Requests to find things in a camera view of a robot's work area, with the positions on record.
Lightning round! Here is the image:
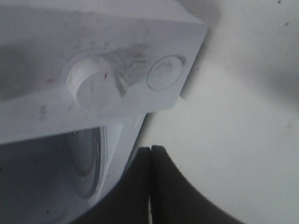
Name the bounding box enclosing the white microwave oven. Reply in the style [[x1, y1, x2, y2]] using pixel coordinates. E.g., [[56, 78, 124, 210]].
[[0, 0, 207, 224]]

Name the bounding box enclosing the glass microwave turntable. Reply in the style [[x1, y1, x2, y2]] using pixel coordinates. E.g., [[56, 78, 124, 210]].
[[62, 127, 105, 198]]

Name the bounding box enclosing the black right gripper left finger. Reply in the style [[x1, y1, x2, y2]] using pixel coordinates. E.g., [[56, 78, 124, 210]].
[[73, 147, 151, 224]]

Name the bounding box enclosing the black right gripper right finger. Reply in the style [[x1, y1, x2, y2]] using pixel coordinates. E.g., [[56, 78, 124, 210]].
[[150, 146, 240, 224]]

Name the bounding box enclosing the round white door button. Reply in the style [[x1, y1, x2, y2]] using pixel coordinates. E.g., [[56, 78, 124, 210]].
[[147, 55, 183, 91]]

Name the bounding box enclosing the white lower microwave knob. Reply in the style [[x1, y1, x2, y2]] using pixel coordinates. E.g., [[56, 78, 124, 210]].
[[67, 56, 128, 112]]

